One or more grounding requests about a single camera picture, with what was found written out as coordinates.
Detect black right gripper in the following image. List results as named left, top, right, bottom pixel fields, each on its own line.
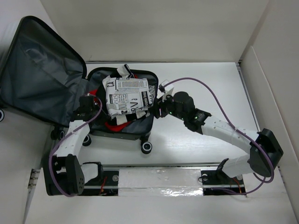
left=148, top=91, right=186, bottom=121

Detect red shorts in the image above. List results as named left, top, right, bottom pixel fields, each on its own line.
left=89, top=72, right=146, bottom=132

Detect black white striped towel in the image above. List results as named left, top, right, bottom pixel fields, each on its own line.
left=102, top=64, right=156, bottom=126

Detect newspaper print cloth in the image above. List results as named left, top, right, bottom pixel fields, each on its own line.
left=102, top=77, right=156, bottom=118

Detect black suitcase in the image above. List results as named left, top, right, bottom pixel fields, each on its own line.
left=0, top=16, right=158, bottom=154

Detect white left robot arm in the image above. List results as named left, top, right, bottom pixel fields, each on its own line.
left=43, top=94, right=104, bottom=197

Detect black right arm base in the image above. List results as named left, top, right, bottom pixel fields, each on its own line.
left=198, top=159, right=246, bottom=196

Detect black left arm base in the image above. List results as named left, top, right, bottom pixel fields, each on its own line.
left=80, top=170, right=119, bottom=196

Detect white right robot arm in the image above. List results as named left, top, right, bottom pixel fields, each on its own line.
left=153, top=91, right=284, bottom=183

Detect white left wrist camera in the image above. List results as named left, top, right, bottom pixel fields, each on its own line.
left=85, top=93, right=96, bottom=98

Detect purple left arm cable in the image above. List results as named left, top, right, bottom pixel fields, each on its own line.
left=48, top=95, right=103, bottom=198

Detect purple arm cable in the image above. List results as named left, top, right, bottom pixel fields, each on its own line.
left=48, top=95, right=103, bottom=198
left=161, top=77, right=274, bottom=196

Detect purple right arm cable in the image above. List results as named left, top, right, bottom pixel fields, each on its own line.
left=161, top=77, right=274, bottom=196

